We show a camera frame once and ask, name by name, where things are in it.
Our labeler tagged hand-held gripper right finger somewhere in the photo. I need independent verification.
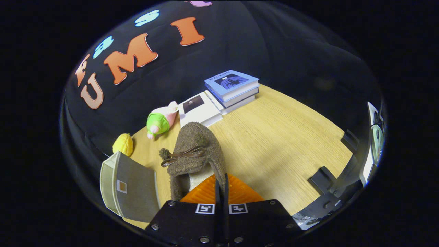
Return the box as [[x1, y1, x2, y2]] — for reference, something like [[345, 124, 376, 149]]
[[224, 173, 304, 246]]

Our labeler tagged yellow knitted toy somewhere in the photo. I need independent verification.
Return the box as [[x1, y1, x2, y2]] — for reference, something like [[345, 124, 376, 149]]
[[112, 133, 134, 157]]

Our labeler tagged black table clamp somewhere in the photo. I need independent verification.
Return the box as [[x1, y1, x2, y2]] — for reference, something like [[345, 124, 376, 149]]
[[308, 166, 339, 196], [340, 129, 360, 153]]

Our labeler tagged white book with dark photo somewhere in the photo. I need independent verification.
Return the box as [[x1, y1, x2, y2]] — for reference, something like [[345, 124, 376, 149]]
[[178, 91, 224, 128]]

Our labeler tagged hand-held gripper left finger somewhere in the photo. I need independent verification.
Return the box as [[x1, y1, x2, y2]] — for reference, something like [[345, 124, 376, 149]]
[[145, 174, 223, 246]]

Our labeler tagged blue cover book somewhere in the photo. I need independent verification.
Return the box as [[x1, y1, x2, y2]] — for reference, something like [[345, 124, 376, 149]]
[[204, 70, 260, 103]]

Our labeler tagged white panel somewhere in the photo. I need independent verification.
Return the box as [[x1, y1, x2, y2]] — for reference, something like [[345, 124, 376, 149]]
[[367, 101, 380, 118]]

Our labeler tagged green and pink plush toy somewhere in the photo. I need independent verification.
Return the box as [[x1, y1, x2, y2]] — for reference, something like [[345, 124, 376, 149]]
[[146, 101, 179, 140]]

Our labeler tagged grey fabric storage box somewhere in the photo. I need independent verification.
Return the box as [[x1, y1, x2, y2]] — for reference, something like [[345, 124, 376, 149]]
[[100, 151, 161, 223]]

